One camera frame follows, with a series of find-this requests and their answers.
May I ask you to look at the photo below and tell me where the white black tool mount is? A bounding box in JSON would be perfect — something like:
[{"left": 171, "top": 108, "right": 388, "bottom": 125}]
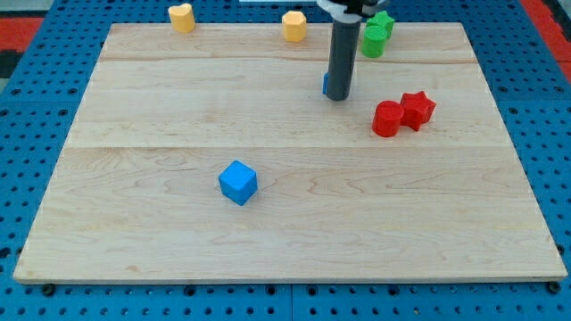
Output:
[{"left": 316, "top": 0, "right": 389, "bottom": 19}]

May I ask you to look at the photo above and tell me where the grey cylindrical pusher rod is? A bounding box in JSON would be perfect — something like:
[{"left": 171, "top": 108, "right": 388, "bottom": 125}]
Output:
[{"left": 327, "top": 13, "right": 361, "bottom": 101}]

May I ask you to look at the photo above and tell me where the green star block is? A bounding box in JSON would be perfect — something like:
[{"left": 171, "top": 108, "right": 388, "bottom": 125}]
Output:
[{"left": 366, "top": 11, "right": 395, "bottom": 38}]

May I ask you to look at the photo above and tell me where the blue triangle block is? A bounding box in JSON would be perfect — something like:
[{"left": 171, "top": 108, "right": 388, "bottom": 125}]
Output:
[{"left": 322, "top": 72, "right": 328, "bottom": 95}]

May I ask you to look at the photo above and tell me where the red star block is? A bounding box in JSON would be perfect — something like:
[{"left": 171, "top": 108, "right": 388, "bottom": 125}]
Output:
[{"left": 401, "top": 91, "right": 436, "bottom": 131}]

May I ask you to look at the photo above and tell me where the green cylinder block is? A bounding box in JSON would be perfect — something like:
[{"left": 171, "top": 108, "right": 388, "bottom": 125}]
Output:
[{"left": 361, "top": 26, "right": 388, "bottom": 58}]

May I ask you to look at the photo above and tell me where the yellow hexagon block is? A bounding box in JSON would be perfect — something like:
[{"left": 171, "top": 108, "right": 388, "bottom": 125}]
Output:
[{"left": 282, "top": 11, "right": 307, "bottom": 43}]

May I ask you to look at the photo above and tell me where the red cylinder block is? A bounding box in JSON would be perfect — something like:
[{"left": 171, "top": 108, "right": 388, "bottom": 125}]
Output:
[{"left": 371, "top": 101, "right": 404, "bottom": 137}]

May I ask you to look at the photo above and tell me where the yellow heart block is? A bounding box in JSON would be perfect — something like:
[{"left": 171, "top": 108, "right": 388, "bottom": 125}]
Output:
[{"left": 168, "top": 3, "right": 195, "bottom": 33}]

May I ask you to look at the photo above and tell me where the blue cube block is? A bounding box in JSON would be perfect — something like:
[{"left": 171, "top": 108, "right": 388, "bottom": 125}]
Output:
[{"left": 219, "top": 160, "right": 258, "bottom": 206}]

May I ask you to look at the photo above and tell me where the wooden board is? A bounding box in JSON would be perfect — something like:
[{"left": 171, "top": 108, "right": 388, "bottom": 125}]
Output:
[{"left": 13, "top": 22, "right": 567, "bottom": 284}]

